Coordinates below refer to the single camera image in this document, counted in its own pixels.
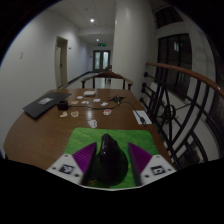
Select black computer mouse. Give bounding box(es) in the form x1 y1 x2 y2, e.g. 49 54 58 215
89 133 129 187

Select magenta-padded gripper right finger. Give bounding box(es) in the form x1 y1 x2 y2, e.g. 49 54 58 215
127 142 177 186

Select dark framed window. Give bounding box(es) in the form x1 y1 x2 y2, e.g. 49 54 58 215
156 33 193 101

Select white paper sheet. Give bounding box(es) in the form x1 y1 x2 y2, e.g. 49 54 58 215
132 109 153 126

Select wooden armchair with curved back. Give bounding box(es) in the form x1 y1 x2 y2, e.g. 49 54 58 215
80 69 134 91

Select small black charger box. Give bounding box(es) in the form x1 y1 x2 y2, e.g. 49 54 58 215
56 100 69 111

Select wooden side door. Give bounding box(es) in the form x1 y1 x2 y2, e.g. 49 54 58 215
54 35 69 90

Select black scissors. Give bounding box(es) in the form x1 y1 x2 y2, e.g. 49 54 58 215
108 94 127 104

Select wood-topped black metal railing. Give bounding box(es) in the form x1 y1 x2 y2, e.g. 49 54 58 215
139 61 224 171

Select black closed laptop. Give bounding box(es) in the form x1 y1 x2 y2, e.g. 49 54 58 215
22 91 73 120

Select green mouse pad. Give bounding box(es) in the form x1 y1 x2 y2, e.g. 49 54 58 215
64 127 160 190

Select glass double door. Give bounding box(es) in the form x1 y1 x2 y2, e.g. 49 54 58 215
92 49 112 72

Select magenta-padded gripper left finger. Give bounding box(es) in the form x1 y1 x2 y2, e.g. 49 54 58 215
46 142 99 186

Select white sticker with dark print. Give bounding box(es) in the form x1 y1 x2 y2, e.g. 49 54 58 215
87 119 99 129

